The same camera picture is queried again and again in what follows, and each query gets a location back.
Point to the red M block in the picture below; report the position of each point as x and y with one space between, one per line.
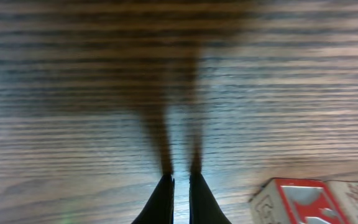
295 201

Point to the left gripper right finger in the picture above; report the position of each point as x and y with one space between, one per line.
204 208

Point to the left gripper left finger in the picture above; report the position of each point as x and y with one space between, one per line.
159 207

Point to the white block blue H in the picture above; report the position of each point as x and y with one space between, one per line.
346 195

